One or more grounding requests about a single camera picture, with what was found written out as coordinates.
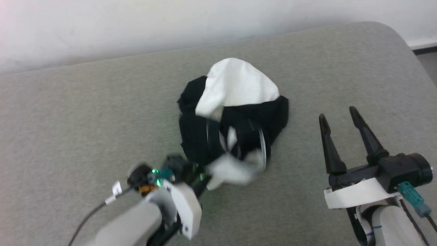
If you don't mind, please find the grey upholstered sofa seat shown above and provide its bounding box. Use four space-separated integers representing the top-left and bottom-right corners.
0 21 437 246

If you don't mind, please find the teal right camera connector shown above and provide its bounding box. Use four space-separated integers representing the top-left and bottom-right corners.
397 181 432 218

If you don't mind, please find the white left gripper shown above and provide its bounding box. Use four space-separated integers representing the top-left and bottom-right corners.
147 161 214 240

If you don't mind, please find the black and white t-shirt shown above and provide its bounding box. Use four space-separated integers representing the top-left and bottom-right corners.
177 57 290 191

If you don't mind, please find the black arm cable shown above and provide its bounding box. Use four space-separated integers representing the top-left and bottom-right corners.
399 198 437 246
68 181 132 246

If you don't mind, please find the white skirting board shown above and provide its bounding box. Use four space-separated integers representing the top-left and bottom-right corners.
406 37 437 51

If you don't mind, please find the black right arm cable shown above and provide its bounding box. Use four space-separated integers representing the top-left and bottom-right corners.
399 198 437 246

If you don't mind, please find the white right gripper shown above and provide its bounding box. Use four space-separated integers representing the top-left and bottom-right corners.
319 106 404 210

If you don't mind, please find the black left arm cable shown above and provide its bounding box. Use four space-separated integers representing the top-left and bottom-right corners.
68 181 132 246

